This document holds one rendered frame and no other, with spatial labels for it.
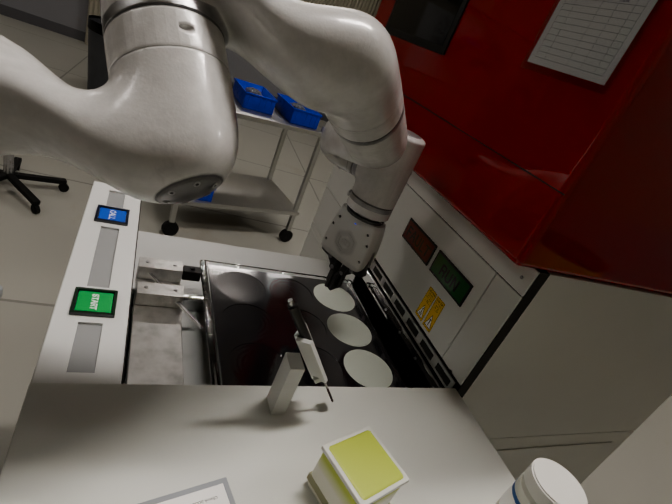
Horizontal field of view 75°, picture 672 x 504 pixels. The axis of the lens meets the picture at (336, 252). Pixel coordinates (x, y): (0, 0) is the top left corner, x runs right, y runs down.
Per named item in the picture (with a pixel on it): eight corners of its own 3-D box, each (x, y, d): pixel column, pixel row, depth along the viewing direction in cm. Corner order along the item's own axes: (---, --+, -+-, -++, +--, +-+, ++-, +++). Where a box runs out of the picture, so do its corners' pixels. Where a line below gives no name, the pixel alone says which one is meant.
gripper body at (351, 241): (336, 196, 79) (314, 246, 84) (379, 225, 75) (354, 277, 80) (358, 193, 85) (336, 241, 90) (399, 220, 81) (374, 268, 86)
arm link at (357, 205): (341, 187, 78) (335, 201, 79) (379, 212, 74) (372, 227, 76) (365, 185, 85) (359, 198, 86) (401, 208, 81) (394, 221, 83)
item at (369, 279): (349, 286, 117) (363, 257, 113) (426, 428, 82) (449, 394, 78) (344, 286, 116) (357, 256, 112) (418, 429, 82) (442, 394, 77)
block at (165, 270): (179, 272, 90) (182, 260, 88) (180, 282, 87) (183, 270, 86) (137, 267, 86) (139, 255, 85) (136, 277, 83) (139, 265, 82)
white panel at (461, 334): (317, 228, 147) (362, 113, 130) (430, 442, 84) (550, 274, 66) (308, 226, 146) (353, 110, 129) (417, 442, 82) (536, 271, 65)
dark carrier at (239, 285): (348, 285, 108) (349, 283, 107) (409, 397, 81) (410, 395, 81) (207, 266, 92) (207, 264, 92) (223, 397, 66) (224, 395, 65)
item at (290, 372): (304, 394, 62) (337, 323, 57) (311, 417, 59) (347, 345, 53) (263, 394, 60) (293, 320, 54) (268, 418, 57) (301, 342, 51)
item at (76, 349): (132, 242, 103) (142, 189, 96) (106, 457, 59) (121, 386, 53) (86, 236, 98) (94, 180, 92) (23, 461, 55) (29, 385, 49)
